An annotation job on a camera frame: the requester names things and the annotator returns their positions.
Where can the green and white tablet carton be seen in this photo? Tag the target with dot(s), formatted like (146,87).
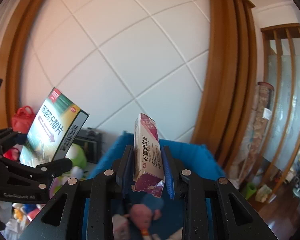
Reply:
(52,127)

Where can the wooden frosted glass partition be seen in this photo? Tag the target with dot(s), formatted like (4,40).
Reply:
(287,92)

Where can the pale pink curtain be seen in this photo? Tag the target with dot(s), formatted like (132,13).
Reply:
(5,30)

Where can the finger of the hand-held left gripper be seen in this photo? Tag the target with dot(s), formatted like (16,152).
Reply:
(21,138)
(57,166)

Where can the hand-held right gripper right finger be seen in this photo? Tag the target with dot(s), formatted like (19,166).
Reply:
(168,177)

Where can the blue and pink plush toy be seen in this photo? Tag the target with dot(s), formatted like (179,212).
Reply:
(143,215)

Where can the small green floor toy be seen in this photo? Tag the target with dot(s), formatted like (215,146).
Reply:
(249,189)

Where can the red and white ointment carton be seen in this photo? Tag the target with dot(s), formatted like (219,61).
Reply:
(147,155)

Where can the black box radio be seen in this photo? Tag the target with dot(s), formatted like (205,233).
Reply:
(90,145)

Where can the wooden wall panel frame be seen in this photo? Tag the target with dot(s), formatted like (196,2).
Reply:
(230,80)

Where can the red bear-face handbag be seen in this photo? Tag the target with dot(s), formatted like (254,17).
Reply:
(22,120)

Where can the green plush toy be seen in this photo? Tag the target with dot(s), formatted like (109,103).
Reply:
(76,155)

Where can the blue plastic storage bin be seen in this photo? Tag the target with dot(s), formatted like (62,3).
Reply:
(195,160)

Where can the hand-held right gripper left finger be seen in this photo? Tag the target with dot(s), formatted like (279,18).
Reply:
(127,180)

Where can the rolled patterned mat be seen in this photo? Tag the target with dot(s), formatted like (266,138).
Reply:
(260,120)

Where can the white and pink carton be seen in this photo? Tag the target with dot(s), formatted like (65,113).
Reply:
(120,227)

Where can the red plush toy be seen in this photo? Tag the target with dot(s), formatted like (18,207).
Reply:
(12,153)

